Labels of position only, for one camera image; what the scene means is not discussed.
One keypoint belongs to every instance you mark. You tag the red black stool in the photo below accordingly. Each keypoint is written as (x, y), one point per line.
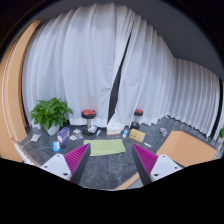
(88, 115)
(137, 114)

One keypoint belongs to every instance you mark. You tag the white cardboard box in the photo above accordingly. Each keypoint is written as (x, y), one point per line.
(114, 130)

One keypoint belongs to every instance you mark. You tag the left red black stool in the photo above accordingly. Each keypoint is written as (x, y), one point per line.
(88, 115)

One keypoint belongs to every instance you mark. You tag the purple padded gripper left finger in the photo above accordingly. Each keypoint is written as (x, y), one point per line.
(69, 166)

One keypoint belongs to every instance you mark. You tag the right white curtain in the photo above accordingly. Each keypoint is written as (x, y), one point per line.
(160, 85)

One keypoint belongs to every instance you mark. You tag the purple box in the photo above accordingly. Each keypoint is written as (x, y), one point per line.
(63, 134)

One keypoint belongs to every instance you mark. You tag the right red black stool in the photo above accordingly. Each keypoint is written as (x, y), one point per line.
(137, 114)

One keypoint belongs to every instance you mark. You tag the green potted plant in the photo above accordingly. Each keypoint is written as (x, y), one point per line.
(50, 114)

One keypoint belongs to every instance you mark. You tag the white curtain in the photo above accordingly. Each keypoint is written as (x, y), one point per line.
(160, 85)
(75, 57)

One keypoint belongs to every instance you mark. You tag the left white curtain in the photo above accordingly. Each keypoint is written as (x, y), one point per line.
(75, 57)

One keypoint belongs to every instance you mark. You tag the blue white bottle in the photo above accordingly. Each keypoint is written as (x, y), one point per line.
(125, 133)

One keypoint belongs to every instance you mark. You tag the grey pouch on floor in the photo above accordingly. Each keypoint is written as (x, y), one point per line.
(35, 137)

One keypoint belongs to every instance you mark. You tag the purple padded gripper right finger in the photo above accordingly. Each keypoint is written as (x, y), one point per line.
(152, 167)

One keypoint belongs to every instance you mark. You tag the orange wooden table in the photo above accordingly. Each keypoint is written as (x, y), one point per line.
(183, 149)

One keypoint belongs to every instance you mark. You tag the orange wooden door frame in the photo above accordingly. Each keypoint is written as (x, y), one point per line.
(12, 120)

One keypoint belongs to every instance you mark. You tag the green towel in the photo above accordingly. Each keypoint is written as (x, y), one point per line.
(105, 147)

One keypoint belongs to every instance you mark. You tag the blue white packet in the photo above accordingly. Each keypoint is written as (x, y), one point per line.
(56, 146)

